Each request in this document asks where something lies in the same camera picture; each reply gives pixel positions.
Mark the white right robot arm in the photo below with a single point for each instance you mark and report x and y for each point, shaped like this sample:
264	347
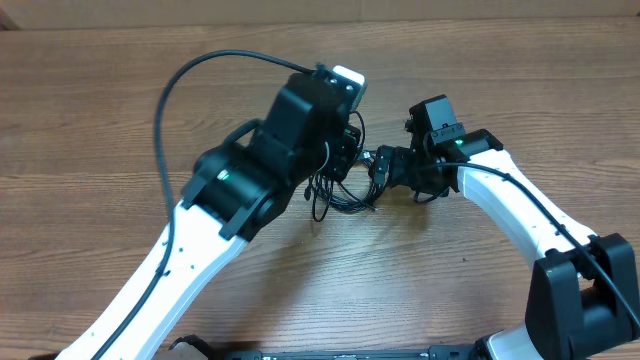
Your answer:
583	296

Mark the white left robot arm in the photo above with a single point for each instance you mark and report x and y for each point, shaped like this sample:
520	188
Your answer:
236	189

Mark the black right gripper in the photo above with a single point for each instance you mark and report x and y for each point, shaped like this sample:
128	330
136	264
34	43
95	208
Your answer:
400	160

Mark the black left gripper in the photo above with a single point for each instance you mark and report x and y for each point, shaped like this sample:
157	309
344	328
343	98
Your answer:
346	144

